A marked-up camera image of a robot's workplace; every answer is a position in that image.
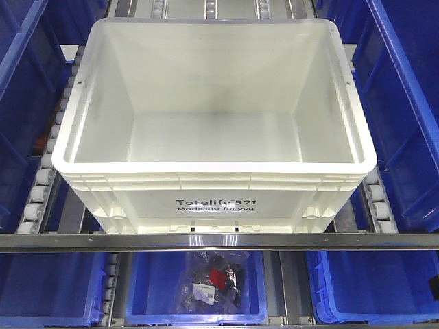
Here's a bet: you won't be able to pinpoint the white plastic Totelife tote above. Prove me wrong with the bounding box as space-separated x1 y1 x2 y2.
52 18 377 234

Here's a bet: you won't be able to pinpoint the blue bin lower centre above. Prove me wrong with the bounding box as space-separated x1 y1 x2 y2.
126 252 268 326

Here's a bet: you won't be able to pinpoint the blue bin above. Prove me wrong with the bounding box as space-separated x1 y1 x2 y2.
126 252 268 326
1 253 108 328
0 0 75 232
314 1 438 232
306 251 438 324

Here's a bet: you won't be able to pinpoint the blue bin lower right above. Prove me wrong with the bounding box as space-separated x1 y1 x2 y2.
306 251 438 324

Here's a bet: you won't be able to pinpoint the blue bin upper left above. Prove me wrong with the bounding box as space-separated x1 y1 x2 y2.
0 0 75 232

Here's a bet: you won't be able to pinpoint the blue bin upper right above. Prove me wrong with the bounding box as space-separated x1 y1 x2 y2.
314 1 438 232

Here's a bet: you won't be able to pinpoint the blue bin lower left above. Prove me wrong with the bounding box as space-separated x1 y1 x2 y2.
1 253 108 328

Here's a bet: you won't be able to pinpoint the bagged parts with red piece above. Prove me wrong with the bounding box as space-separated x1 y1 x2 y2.
175 251 250 314

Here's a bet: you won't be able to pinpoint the lower white roller track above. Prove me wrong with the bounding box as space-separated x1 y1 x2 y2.
99 252 119 327

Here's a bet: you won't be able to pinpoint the white roller track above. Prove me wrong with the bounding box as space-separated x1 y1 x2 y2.
351 162 399 234
99 252 119 327
16 45 85 234

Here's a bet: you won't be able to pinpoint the right white roller track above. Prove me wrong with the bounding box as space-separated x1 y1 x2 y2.
351 162 399 234

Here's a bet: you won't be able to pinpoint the left white roller track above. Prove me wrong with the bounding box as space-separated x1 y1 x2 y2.
16 45 85 234

